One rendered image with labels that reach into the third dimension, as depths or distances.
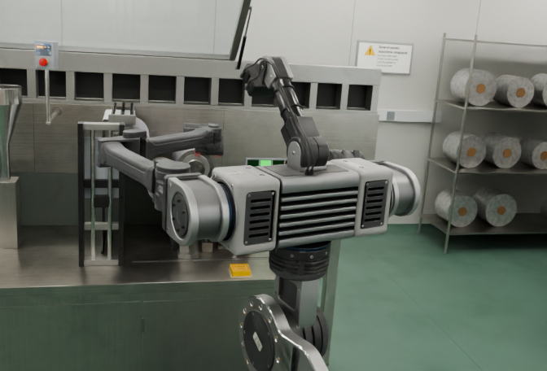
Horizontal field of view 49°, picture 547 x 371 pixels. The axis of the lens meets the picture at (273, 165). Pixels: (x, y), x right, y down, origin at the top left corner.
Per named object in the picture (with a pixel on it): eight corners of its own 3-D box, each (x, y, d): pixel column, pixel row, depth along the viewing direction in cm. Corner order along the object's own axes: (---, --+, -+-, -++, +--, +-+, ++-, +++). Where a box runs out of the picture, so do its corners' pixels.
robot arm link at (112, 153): (88, 168, 165) (89, 133, 163) (133, 164, 174) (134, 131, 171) (164, 214, 131) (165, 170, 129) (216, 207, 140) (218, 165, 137)
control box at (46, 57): (32, 68, 214) (32, 40, 212) (39, 67, 220) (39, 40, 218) (52, 70, 214) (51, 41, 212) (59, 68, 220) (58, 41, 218)
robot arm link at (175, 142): (131, 172, 167) (132, 133, 164) (116, 168, 170) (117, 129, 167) (224, 152, 202) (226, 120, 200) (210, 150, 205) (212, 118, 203)
